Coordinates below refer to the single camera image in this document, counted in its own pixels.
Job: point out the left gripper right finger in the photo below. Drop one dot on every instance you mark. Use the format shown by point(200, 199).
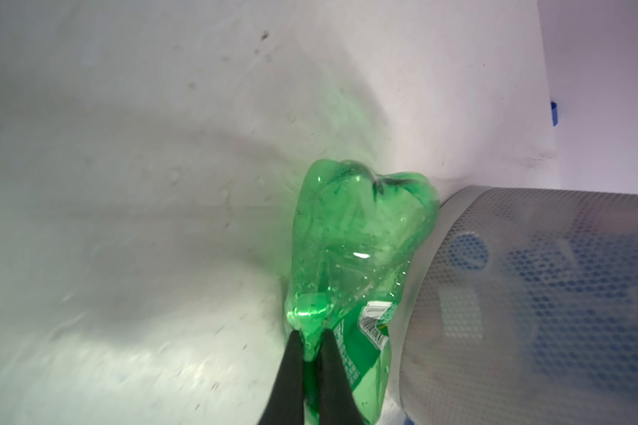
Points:
point(336, 402)

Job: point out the green crushed plastic bottle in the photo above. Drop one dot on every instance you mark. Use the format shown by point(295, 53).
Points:
point(354, 235)

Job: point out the small blue bottle cap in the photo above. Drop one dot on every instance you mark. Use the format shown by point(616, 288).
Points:
point(554, 113)

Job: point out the grey mesh waste bin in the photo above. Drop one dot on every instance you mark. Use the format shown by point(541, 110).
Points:
point(527, 312)

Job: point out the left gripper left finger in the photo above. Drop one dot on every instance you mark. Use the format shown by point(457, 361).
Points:
point(286, 401)

